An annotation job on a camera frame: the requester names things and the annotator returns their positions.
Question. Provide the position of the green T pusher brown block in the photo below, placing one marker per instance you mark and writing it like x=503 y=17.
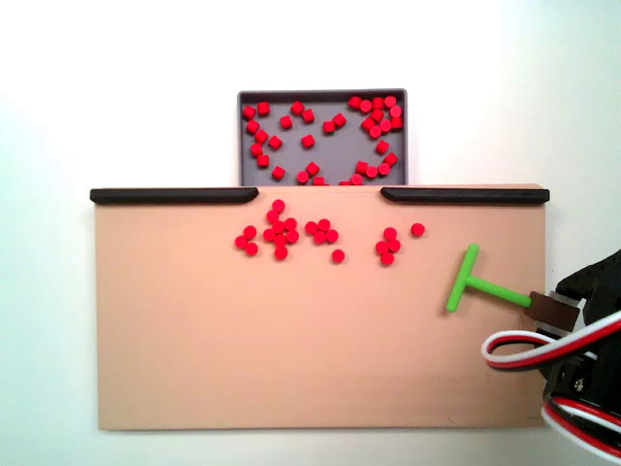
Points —
x=466 y=276

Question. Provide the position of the grey container tray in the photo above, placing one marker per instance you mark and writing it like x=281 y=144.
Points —
x=339 y=150

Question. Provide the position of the beige flat board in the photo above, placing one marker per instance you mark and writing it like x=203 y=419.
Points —
x=242 y=340

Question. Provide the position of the black guard rail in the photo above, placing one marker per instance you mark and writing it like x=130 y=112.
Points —
x=170 y=195
x=466 y=195

